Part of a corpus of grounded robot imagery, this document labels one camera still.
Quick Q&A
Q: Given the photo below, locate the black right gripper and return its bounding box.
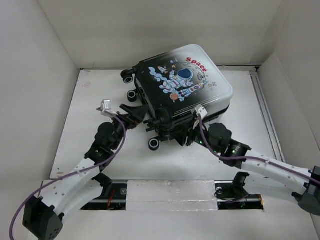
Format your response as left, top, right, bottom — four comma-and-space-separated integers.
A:
169, 117, 221, 154

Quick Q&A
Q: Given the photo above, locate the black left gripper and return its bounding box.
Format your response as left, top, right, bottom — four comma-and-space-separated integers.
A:
109, 104, 148, 150

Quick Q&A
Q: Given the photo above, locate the black white space suitcase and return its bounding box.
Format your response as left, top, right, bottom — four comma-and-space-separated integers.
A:
120, 44, 234, 151

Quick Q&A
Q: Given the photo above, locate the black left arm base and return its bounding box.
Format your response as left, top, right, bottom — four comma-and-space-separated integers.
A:
81, 173, 128, 211

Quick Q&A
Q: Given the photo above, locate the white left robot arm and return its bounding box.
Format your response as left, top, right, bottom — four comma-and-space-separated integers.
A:
22, 104, 148, 240

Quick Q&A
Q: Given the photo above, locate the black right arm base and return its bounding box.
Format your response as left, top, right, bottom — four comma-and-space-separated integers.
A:
214, 172, 264, 211

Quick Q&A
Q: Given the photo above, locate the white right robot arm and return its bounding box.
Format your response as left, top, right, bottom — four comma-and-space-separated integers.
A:
182, 123, 320, 216

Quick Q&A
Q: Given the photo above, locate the white foam base cover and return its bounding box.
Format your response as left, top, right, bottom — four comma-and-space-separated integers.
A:
126, 180, 218, 212

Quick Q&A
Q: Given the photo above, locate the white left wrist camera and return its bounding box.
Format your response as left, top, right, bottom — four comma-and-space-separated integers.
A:
96, 99, 114, 114

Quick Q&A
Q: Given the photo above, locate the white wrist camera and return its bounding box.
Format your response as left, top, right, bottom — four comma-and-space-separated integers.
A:
195, 104, 208, 119
96, 99, 114, 114

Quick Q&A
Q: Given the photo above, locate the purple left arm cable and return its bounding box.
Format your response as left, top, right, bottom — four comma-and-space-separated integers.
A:
8, 109, 127, 240

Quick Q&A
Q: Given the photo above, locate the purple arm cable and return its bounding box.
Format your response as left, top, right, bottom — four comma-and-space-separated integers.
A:
8, 109, 127, 240
197, 116, 316, 181

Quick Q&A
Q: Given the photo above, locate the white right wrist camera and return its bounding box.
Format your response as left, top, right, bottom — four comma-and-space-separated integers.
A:
195, 104, 208, 119

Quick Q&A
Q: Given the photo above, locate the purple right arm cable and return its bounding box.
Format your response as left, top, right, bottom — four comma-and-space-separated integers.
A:
197, 116, 316, 181

